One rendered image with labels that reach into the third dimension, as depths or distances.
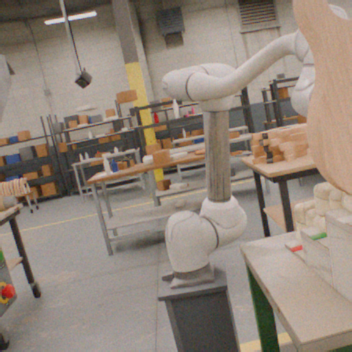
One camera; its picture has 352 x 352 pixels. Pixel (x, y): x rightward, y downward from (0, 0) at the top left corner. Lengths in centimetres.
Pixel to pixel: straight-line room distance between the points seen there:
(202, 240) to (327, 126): 98
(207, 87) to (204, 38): 1083
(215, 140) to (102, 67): 1058
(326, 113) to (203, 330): 115
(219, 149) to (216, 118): 13
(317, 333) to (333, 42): 50
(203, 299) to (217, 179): 48
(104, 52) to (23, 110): 290
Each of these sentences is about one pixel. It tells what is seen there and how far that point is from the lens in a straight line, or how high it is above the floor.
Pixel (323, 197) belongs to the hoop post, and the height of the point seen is 110.
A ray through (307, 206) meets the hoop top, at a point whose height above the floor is 104.
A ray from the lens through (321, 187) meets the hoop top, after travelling 93.
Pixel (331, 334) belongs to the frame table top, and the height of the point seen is 93.
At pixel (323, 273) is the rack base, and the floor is 95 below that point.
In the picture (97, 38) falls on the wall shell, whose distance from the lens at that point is 1220.
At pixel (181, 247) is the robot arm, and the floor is 86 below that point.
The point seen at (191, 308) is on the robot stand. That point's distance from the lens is 158.
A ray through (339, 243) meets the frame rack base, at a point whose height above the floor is 105.
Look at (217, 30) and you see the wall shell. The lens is 1221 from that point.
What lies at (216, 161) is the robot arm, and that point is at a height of 115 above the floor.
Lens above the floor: 134
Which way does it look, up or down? 11 degrees down
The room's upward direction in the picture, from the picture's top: 11 degrees counter-clockwise
